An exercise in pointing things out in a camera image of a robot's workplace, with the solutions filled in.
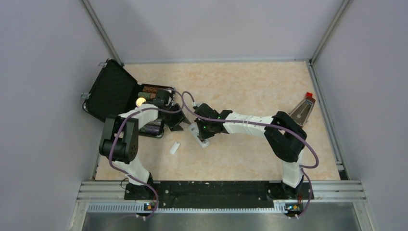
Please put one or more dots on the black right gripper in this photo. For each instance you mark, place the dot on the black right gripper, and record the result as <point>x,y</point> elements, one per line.
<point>203,135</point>

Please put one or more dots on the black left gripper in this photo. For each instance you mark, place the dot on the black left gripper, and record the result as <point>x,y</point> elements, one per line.
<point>173,125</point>

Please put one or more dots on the white remote control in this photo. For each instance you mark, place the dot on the white remote control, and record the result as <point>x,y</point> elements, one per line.
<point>193,129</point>

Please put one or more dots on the white battery cover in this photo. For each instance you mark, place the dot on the white battery cover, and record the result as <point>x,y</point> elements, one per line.
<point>174,148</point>

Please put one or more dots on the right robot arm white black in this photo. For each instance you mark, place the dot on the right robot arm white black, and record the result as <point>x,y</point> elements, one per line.
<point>283,134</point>

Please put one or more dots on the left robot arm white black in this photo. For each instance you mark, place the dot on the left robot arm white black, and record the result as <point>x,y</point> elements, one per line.
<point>120,136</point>

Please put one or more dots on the purple poker chip stack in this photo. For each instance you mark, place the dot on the purple poker chip stack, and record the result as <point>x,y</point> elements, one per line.
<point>153,128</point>

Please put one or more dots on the brown poker chip stack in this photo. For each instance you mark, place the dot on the brown poker chip stack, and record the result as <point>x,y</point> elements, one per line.
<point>152,89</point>

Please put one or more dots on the yellow big blind chip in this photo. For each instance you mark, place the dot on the yellow big blind chip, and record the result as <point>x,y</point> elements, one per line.
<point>140,101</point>

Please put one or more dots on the black poker chip case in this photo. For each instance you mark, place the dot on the black poker chip case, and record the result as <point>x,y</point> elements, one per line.
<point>114,92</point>

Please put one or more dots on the brown wooden metronome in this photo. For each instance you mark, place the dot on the brown wooden metronome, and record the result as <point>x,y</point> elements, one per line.
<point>301,113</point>

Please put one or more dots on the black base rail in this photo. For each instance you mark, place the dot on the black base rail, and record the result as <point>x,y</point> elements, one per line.
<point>218,194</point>

